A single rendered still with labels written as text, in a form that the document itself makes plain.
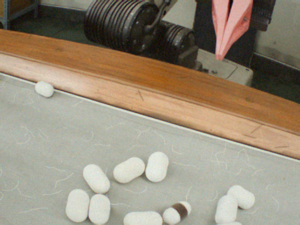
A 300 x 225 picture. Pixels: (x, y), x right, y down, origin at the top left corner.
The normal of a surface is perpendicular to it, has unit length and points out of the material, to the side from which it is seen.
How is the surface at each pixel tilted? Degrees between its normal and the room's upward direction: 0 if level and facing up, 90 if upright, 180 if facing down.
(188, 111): 45
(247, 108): 0
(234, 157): 0
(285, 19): 90
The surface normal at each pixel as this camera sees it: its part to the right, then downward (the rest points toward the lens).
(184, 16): -0.37, 0.47
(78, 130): 0.11, -0.82
